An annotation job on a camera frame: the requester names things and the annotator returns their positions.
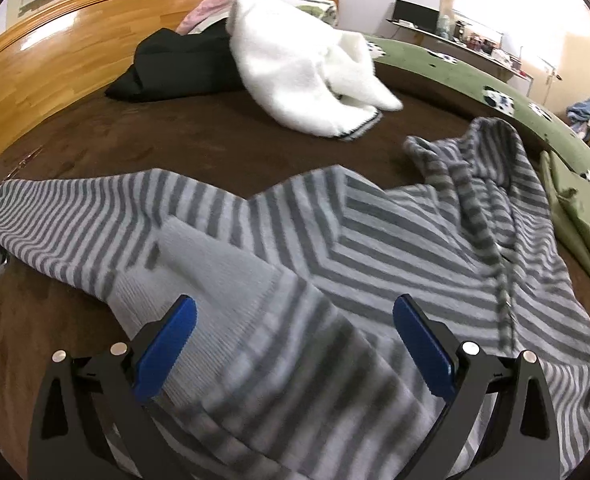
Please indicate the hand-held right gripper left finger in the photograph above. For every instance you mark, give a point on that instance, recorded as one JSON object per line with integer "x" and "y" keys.
{"x": 167, "y": 345}

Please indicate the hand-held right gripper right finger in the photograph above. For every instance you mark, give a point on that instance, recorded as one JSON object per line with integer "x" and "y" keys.
{"x": 425, "y": 347}

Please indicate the grey striped sweater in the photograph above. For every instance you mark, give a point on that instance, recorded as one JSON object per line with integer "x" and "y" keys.
{"x": 325, "y": 240}

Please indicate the pile of colourful clothes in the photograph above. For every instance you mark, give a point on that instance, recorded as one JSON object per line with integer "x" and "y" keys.
{"x": 587, "y": 120}

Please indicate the eyeglasses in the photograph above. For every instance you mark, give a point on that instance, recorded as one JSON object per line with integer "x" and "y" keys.
{"x": 25, "y": 161}

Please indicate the brown bed blanket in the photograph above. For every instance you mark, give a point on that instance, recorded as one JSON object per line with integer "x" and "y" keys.
{"x": 175, "y": 130}

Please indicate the folded green cloth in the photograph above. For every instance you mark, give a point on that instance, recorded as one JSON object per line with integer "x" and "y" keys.
{"x": 580, "y": 210}

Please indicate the black garment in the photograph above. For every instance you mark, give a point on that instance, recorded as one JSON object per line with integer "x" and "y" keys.
{"x": 175, "y": 65}

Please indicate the green panda print duvet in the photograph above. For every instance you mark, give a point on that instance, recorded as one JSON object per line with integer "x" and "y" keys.
{"x": 450, "y": 75}

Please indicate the pink pillow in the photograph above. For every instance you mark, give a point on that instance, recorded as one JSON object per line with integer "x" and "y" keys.
{"x": 205, "y": 10}

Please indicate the white desk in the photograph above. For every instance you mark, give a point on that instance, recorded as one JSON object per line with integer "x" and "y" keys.
{"x": 480, "y": 57}

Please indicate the row of bottles on desk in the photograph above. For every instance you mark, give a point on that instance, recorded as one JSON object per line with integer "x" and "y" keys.
{"x": 480, "y": 42}

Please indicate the white fleece garment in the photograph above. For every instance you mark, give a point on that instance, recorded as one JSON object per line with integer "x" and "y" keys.
{"x": 295, "y": 60}

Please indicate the black monitor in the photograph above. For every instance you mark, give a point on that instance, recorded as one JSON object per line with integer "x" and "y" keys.
{"x": 415, "y": 15}

